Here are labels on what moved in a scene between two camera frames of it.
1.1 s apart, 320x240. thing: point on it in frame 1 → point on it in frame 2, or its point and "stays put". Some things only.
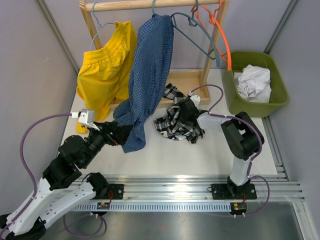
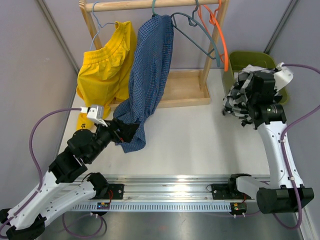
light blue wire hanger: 99,24 stays put
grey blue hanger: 193,22 stays put
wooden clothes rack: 191,87 stays put
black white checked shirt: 172,126 → 236,101
